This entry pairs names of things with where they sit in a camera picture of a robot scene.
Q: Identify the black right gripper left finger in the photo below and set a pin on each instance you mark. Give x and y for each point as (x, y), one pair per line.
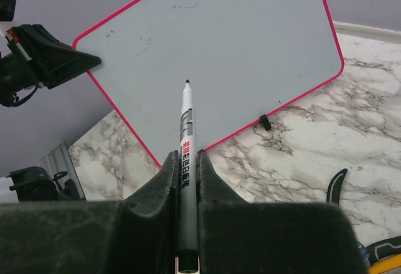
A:
(135, 235)

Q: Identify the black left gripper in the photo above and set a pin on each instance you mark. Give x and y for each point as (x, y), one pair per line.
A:
(37, 59)

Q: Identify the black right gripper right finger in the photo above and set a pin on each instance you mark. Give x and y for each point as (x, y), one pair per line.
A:
(236, 236)

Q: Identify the green whiteboard marker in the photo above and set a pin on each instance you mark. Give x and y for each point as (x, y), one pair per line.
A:
(187, 235)

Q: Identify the pink framed whiteboard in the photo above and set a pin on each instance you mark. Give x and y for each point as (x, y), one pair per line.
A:
(243, 58)

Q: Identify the black whiteboard stand foot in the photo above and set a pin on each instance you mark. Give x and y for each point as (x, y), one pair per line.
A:
(264, 121)

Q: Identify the blue transparent screwdriver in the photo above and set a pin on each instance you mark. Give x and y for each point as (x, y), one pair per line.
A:
(365, 254)

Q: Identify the yellow black utility knife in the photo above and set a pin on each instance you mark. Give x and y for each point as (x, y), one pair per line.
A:
(385, 265)

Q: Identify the black grey handled pliers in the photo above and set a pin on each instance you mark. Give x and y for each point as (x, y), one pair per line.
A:
(334, 188)

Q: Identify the blue handled pliers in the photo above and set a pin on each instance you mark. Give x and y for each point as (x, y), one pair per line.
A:
(383, 249)

